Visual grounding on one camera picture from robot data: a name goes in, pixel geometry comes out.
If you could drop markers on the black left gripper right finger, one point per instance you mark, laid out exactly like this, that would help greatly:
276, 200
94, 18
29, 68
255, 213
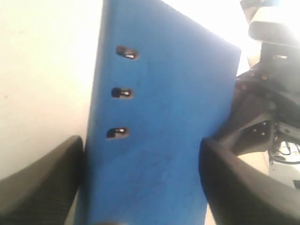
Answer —
239, 194

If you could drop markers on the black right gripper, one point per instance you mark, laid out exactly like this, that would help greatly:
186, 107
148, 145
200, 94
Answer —
271, 88

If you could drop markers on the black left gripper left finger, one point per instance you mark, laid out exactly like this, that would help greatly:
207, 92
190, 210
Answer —
43, 192

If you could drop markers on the blue ring-binder notebook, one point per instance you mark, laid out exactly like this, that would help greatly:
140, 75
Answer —
164, 79

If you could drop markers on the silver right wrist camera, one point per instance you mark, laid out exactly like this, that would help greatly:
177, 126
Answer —
278, 25

